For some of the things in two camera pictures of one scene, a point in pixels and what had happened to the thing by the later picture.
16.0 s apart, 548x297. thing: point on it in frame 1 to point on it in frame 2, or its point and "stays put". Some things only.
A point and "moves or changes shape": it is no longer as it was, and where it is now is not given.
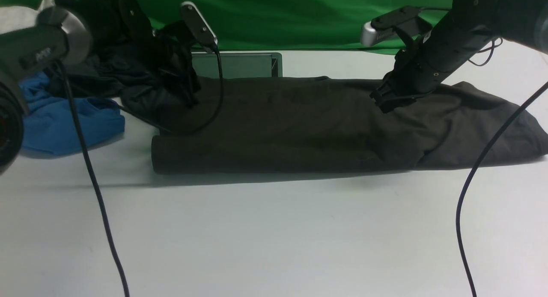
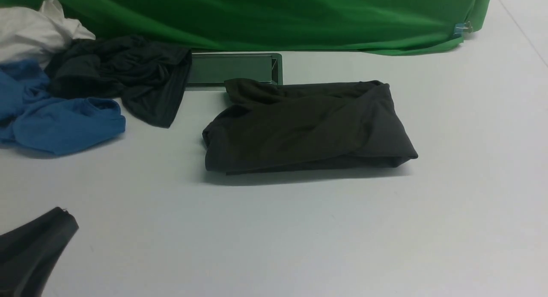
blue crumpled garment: (49, 128) stays put
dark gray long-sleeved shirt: (287, 124) moves or changes shape
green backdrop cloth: (285, 20) stays put
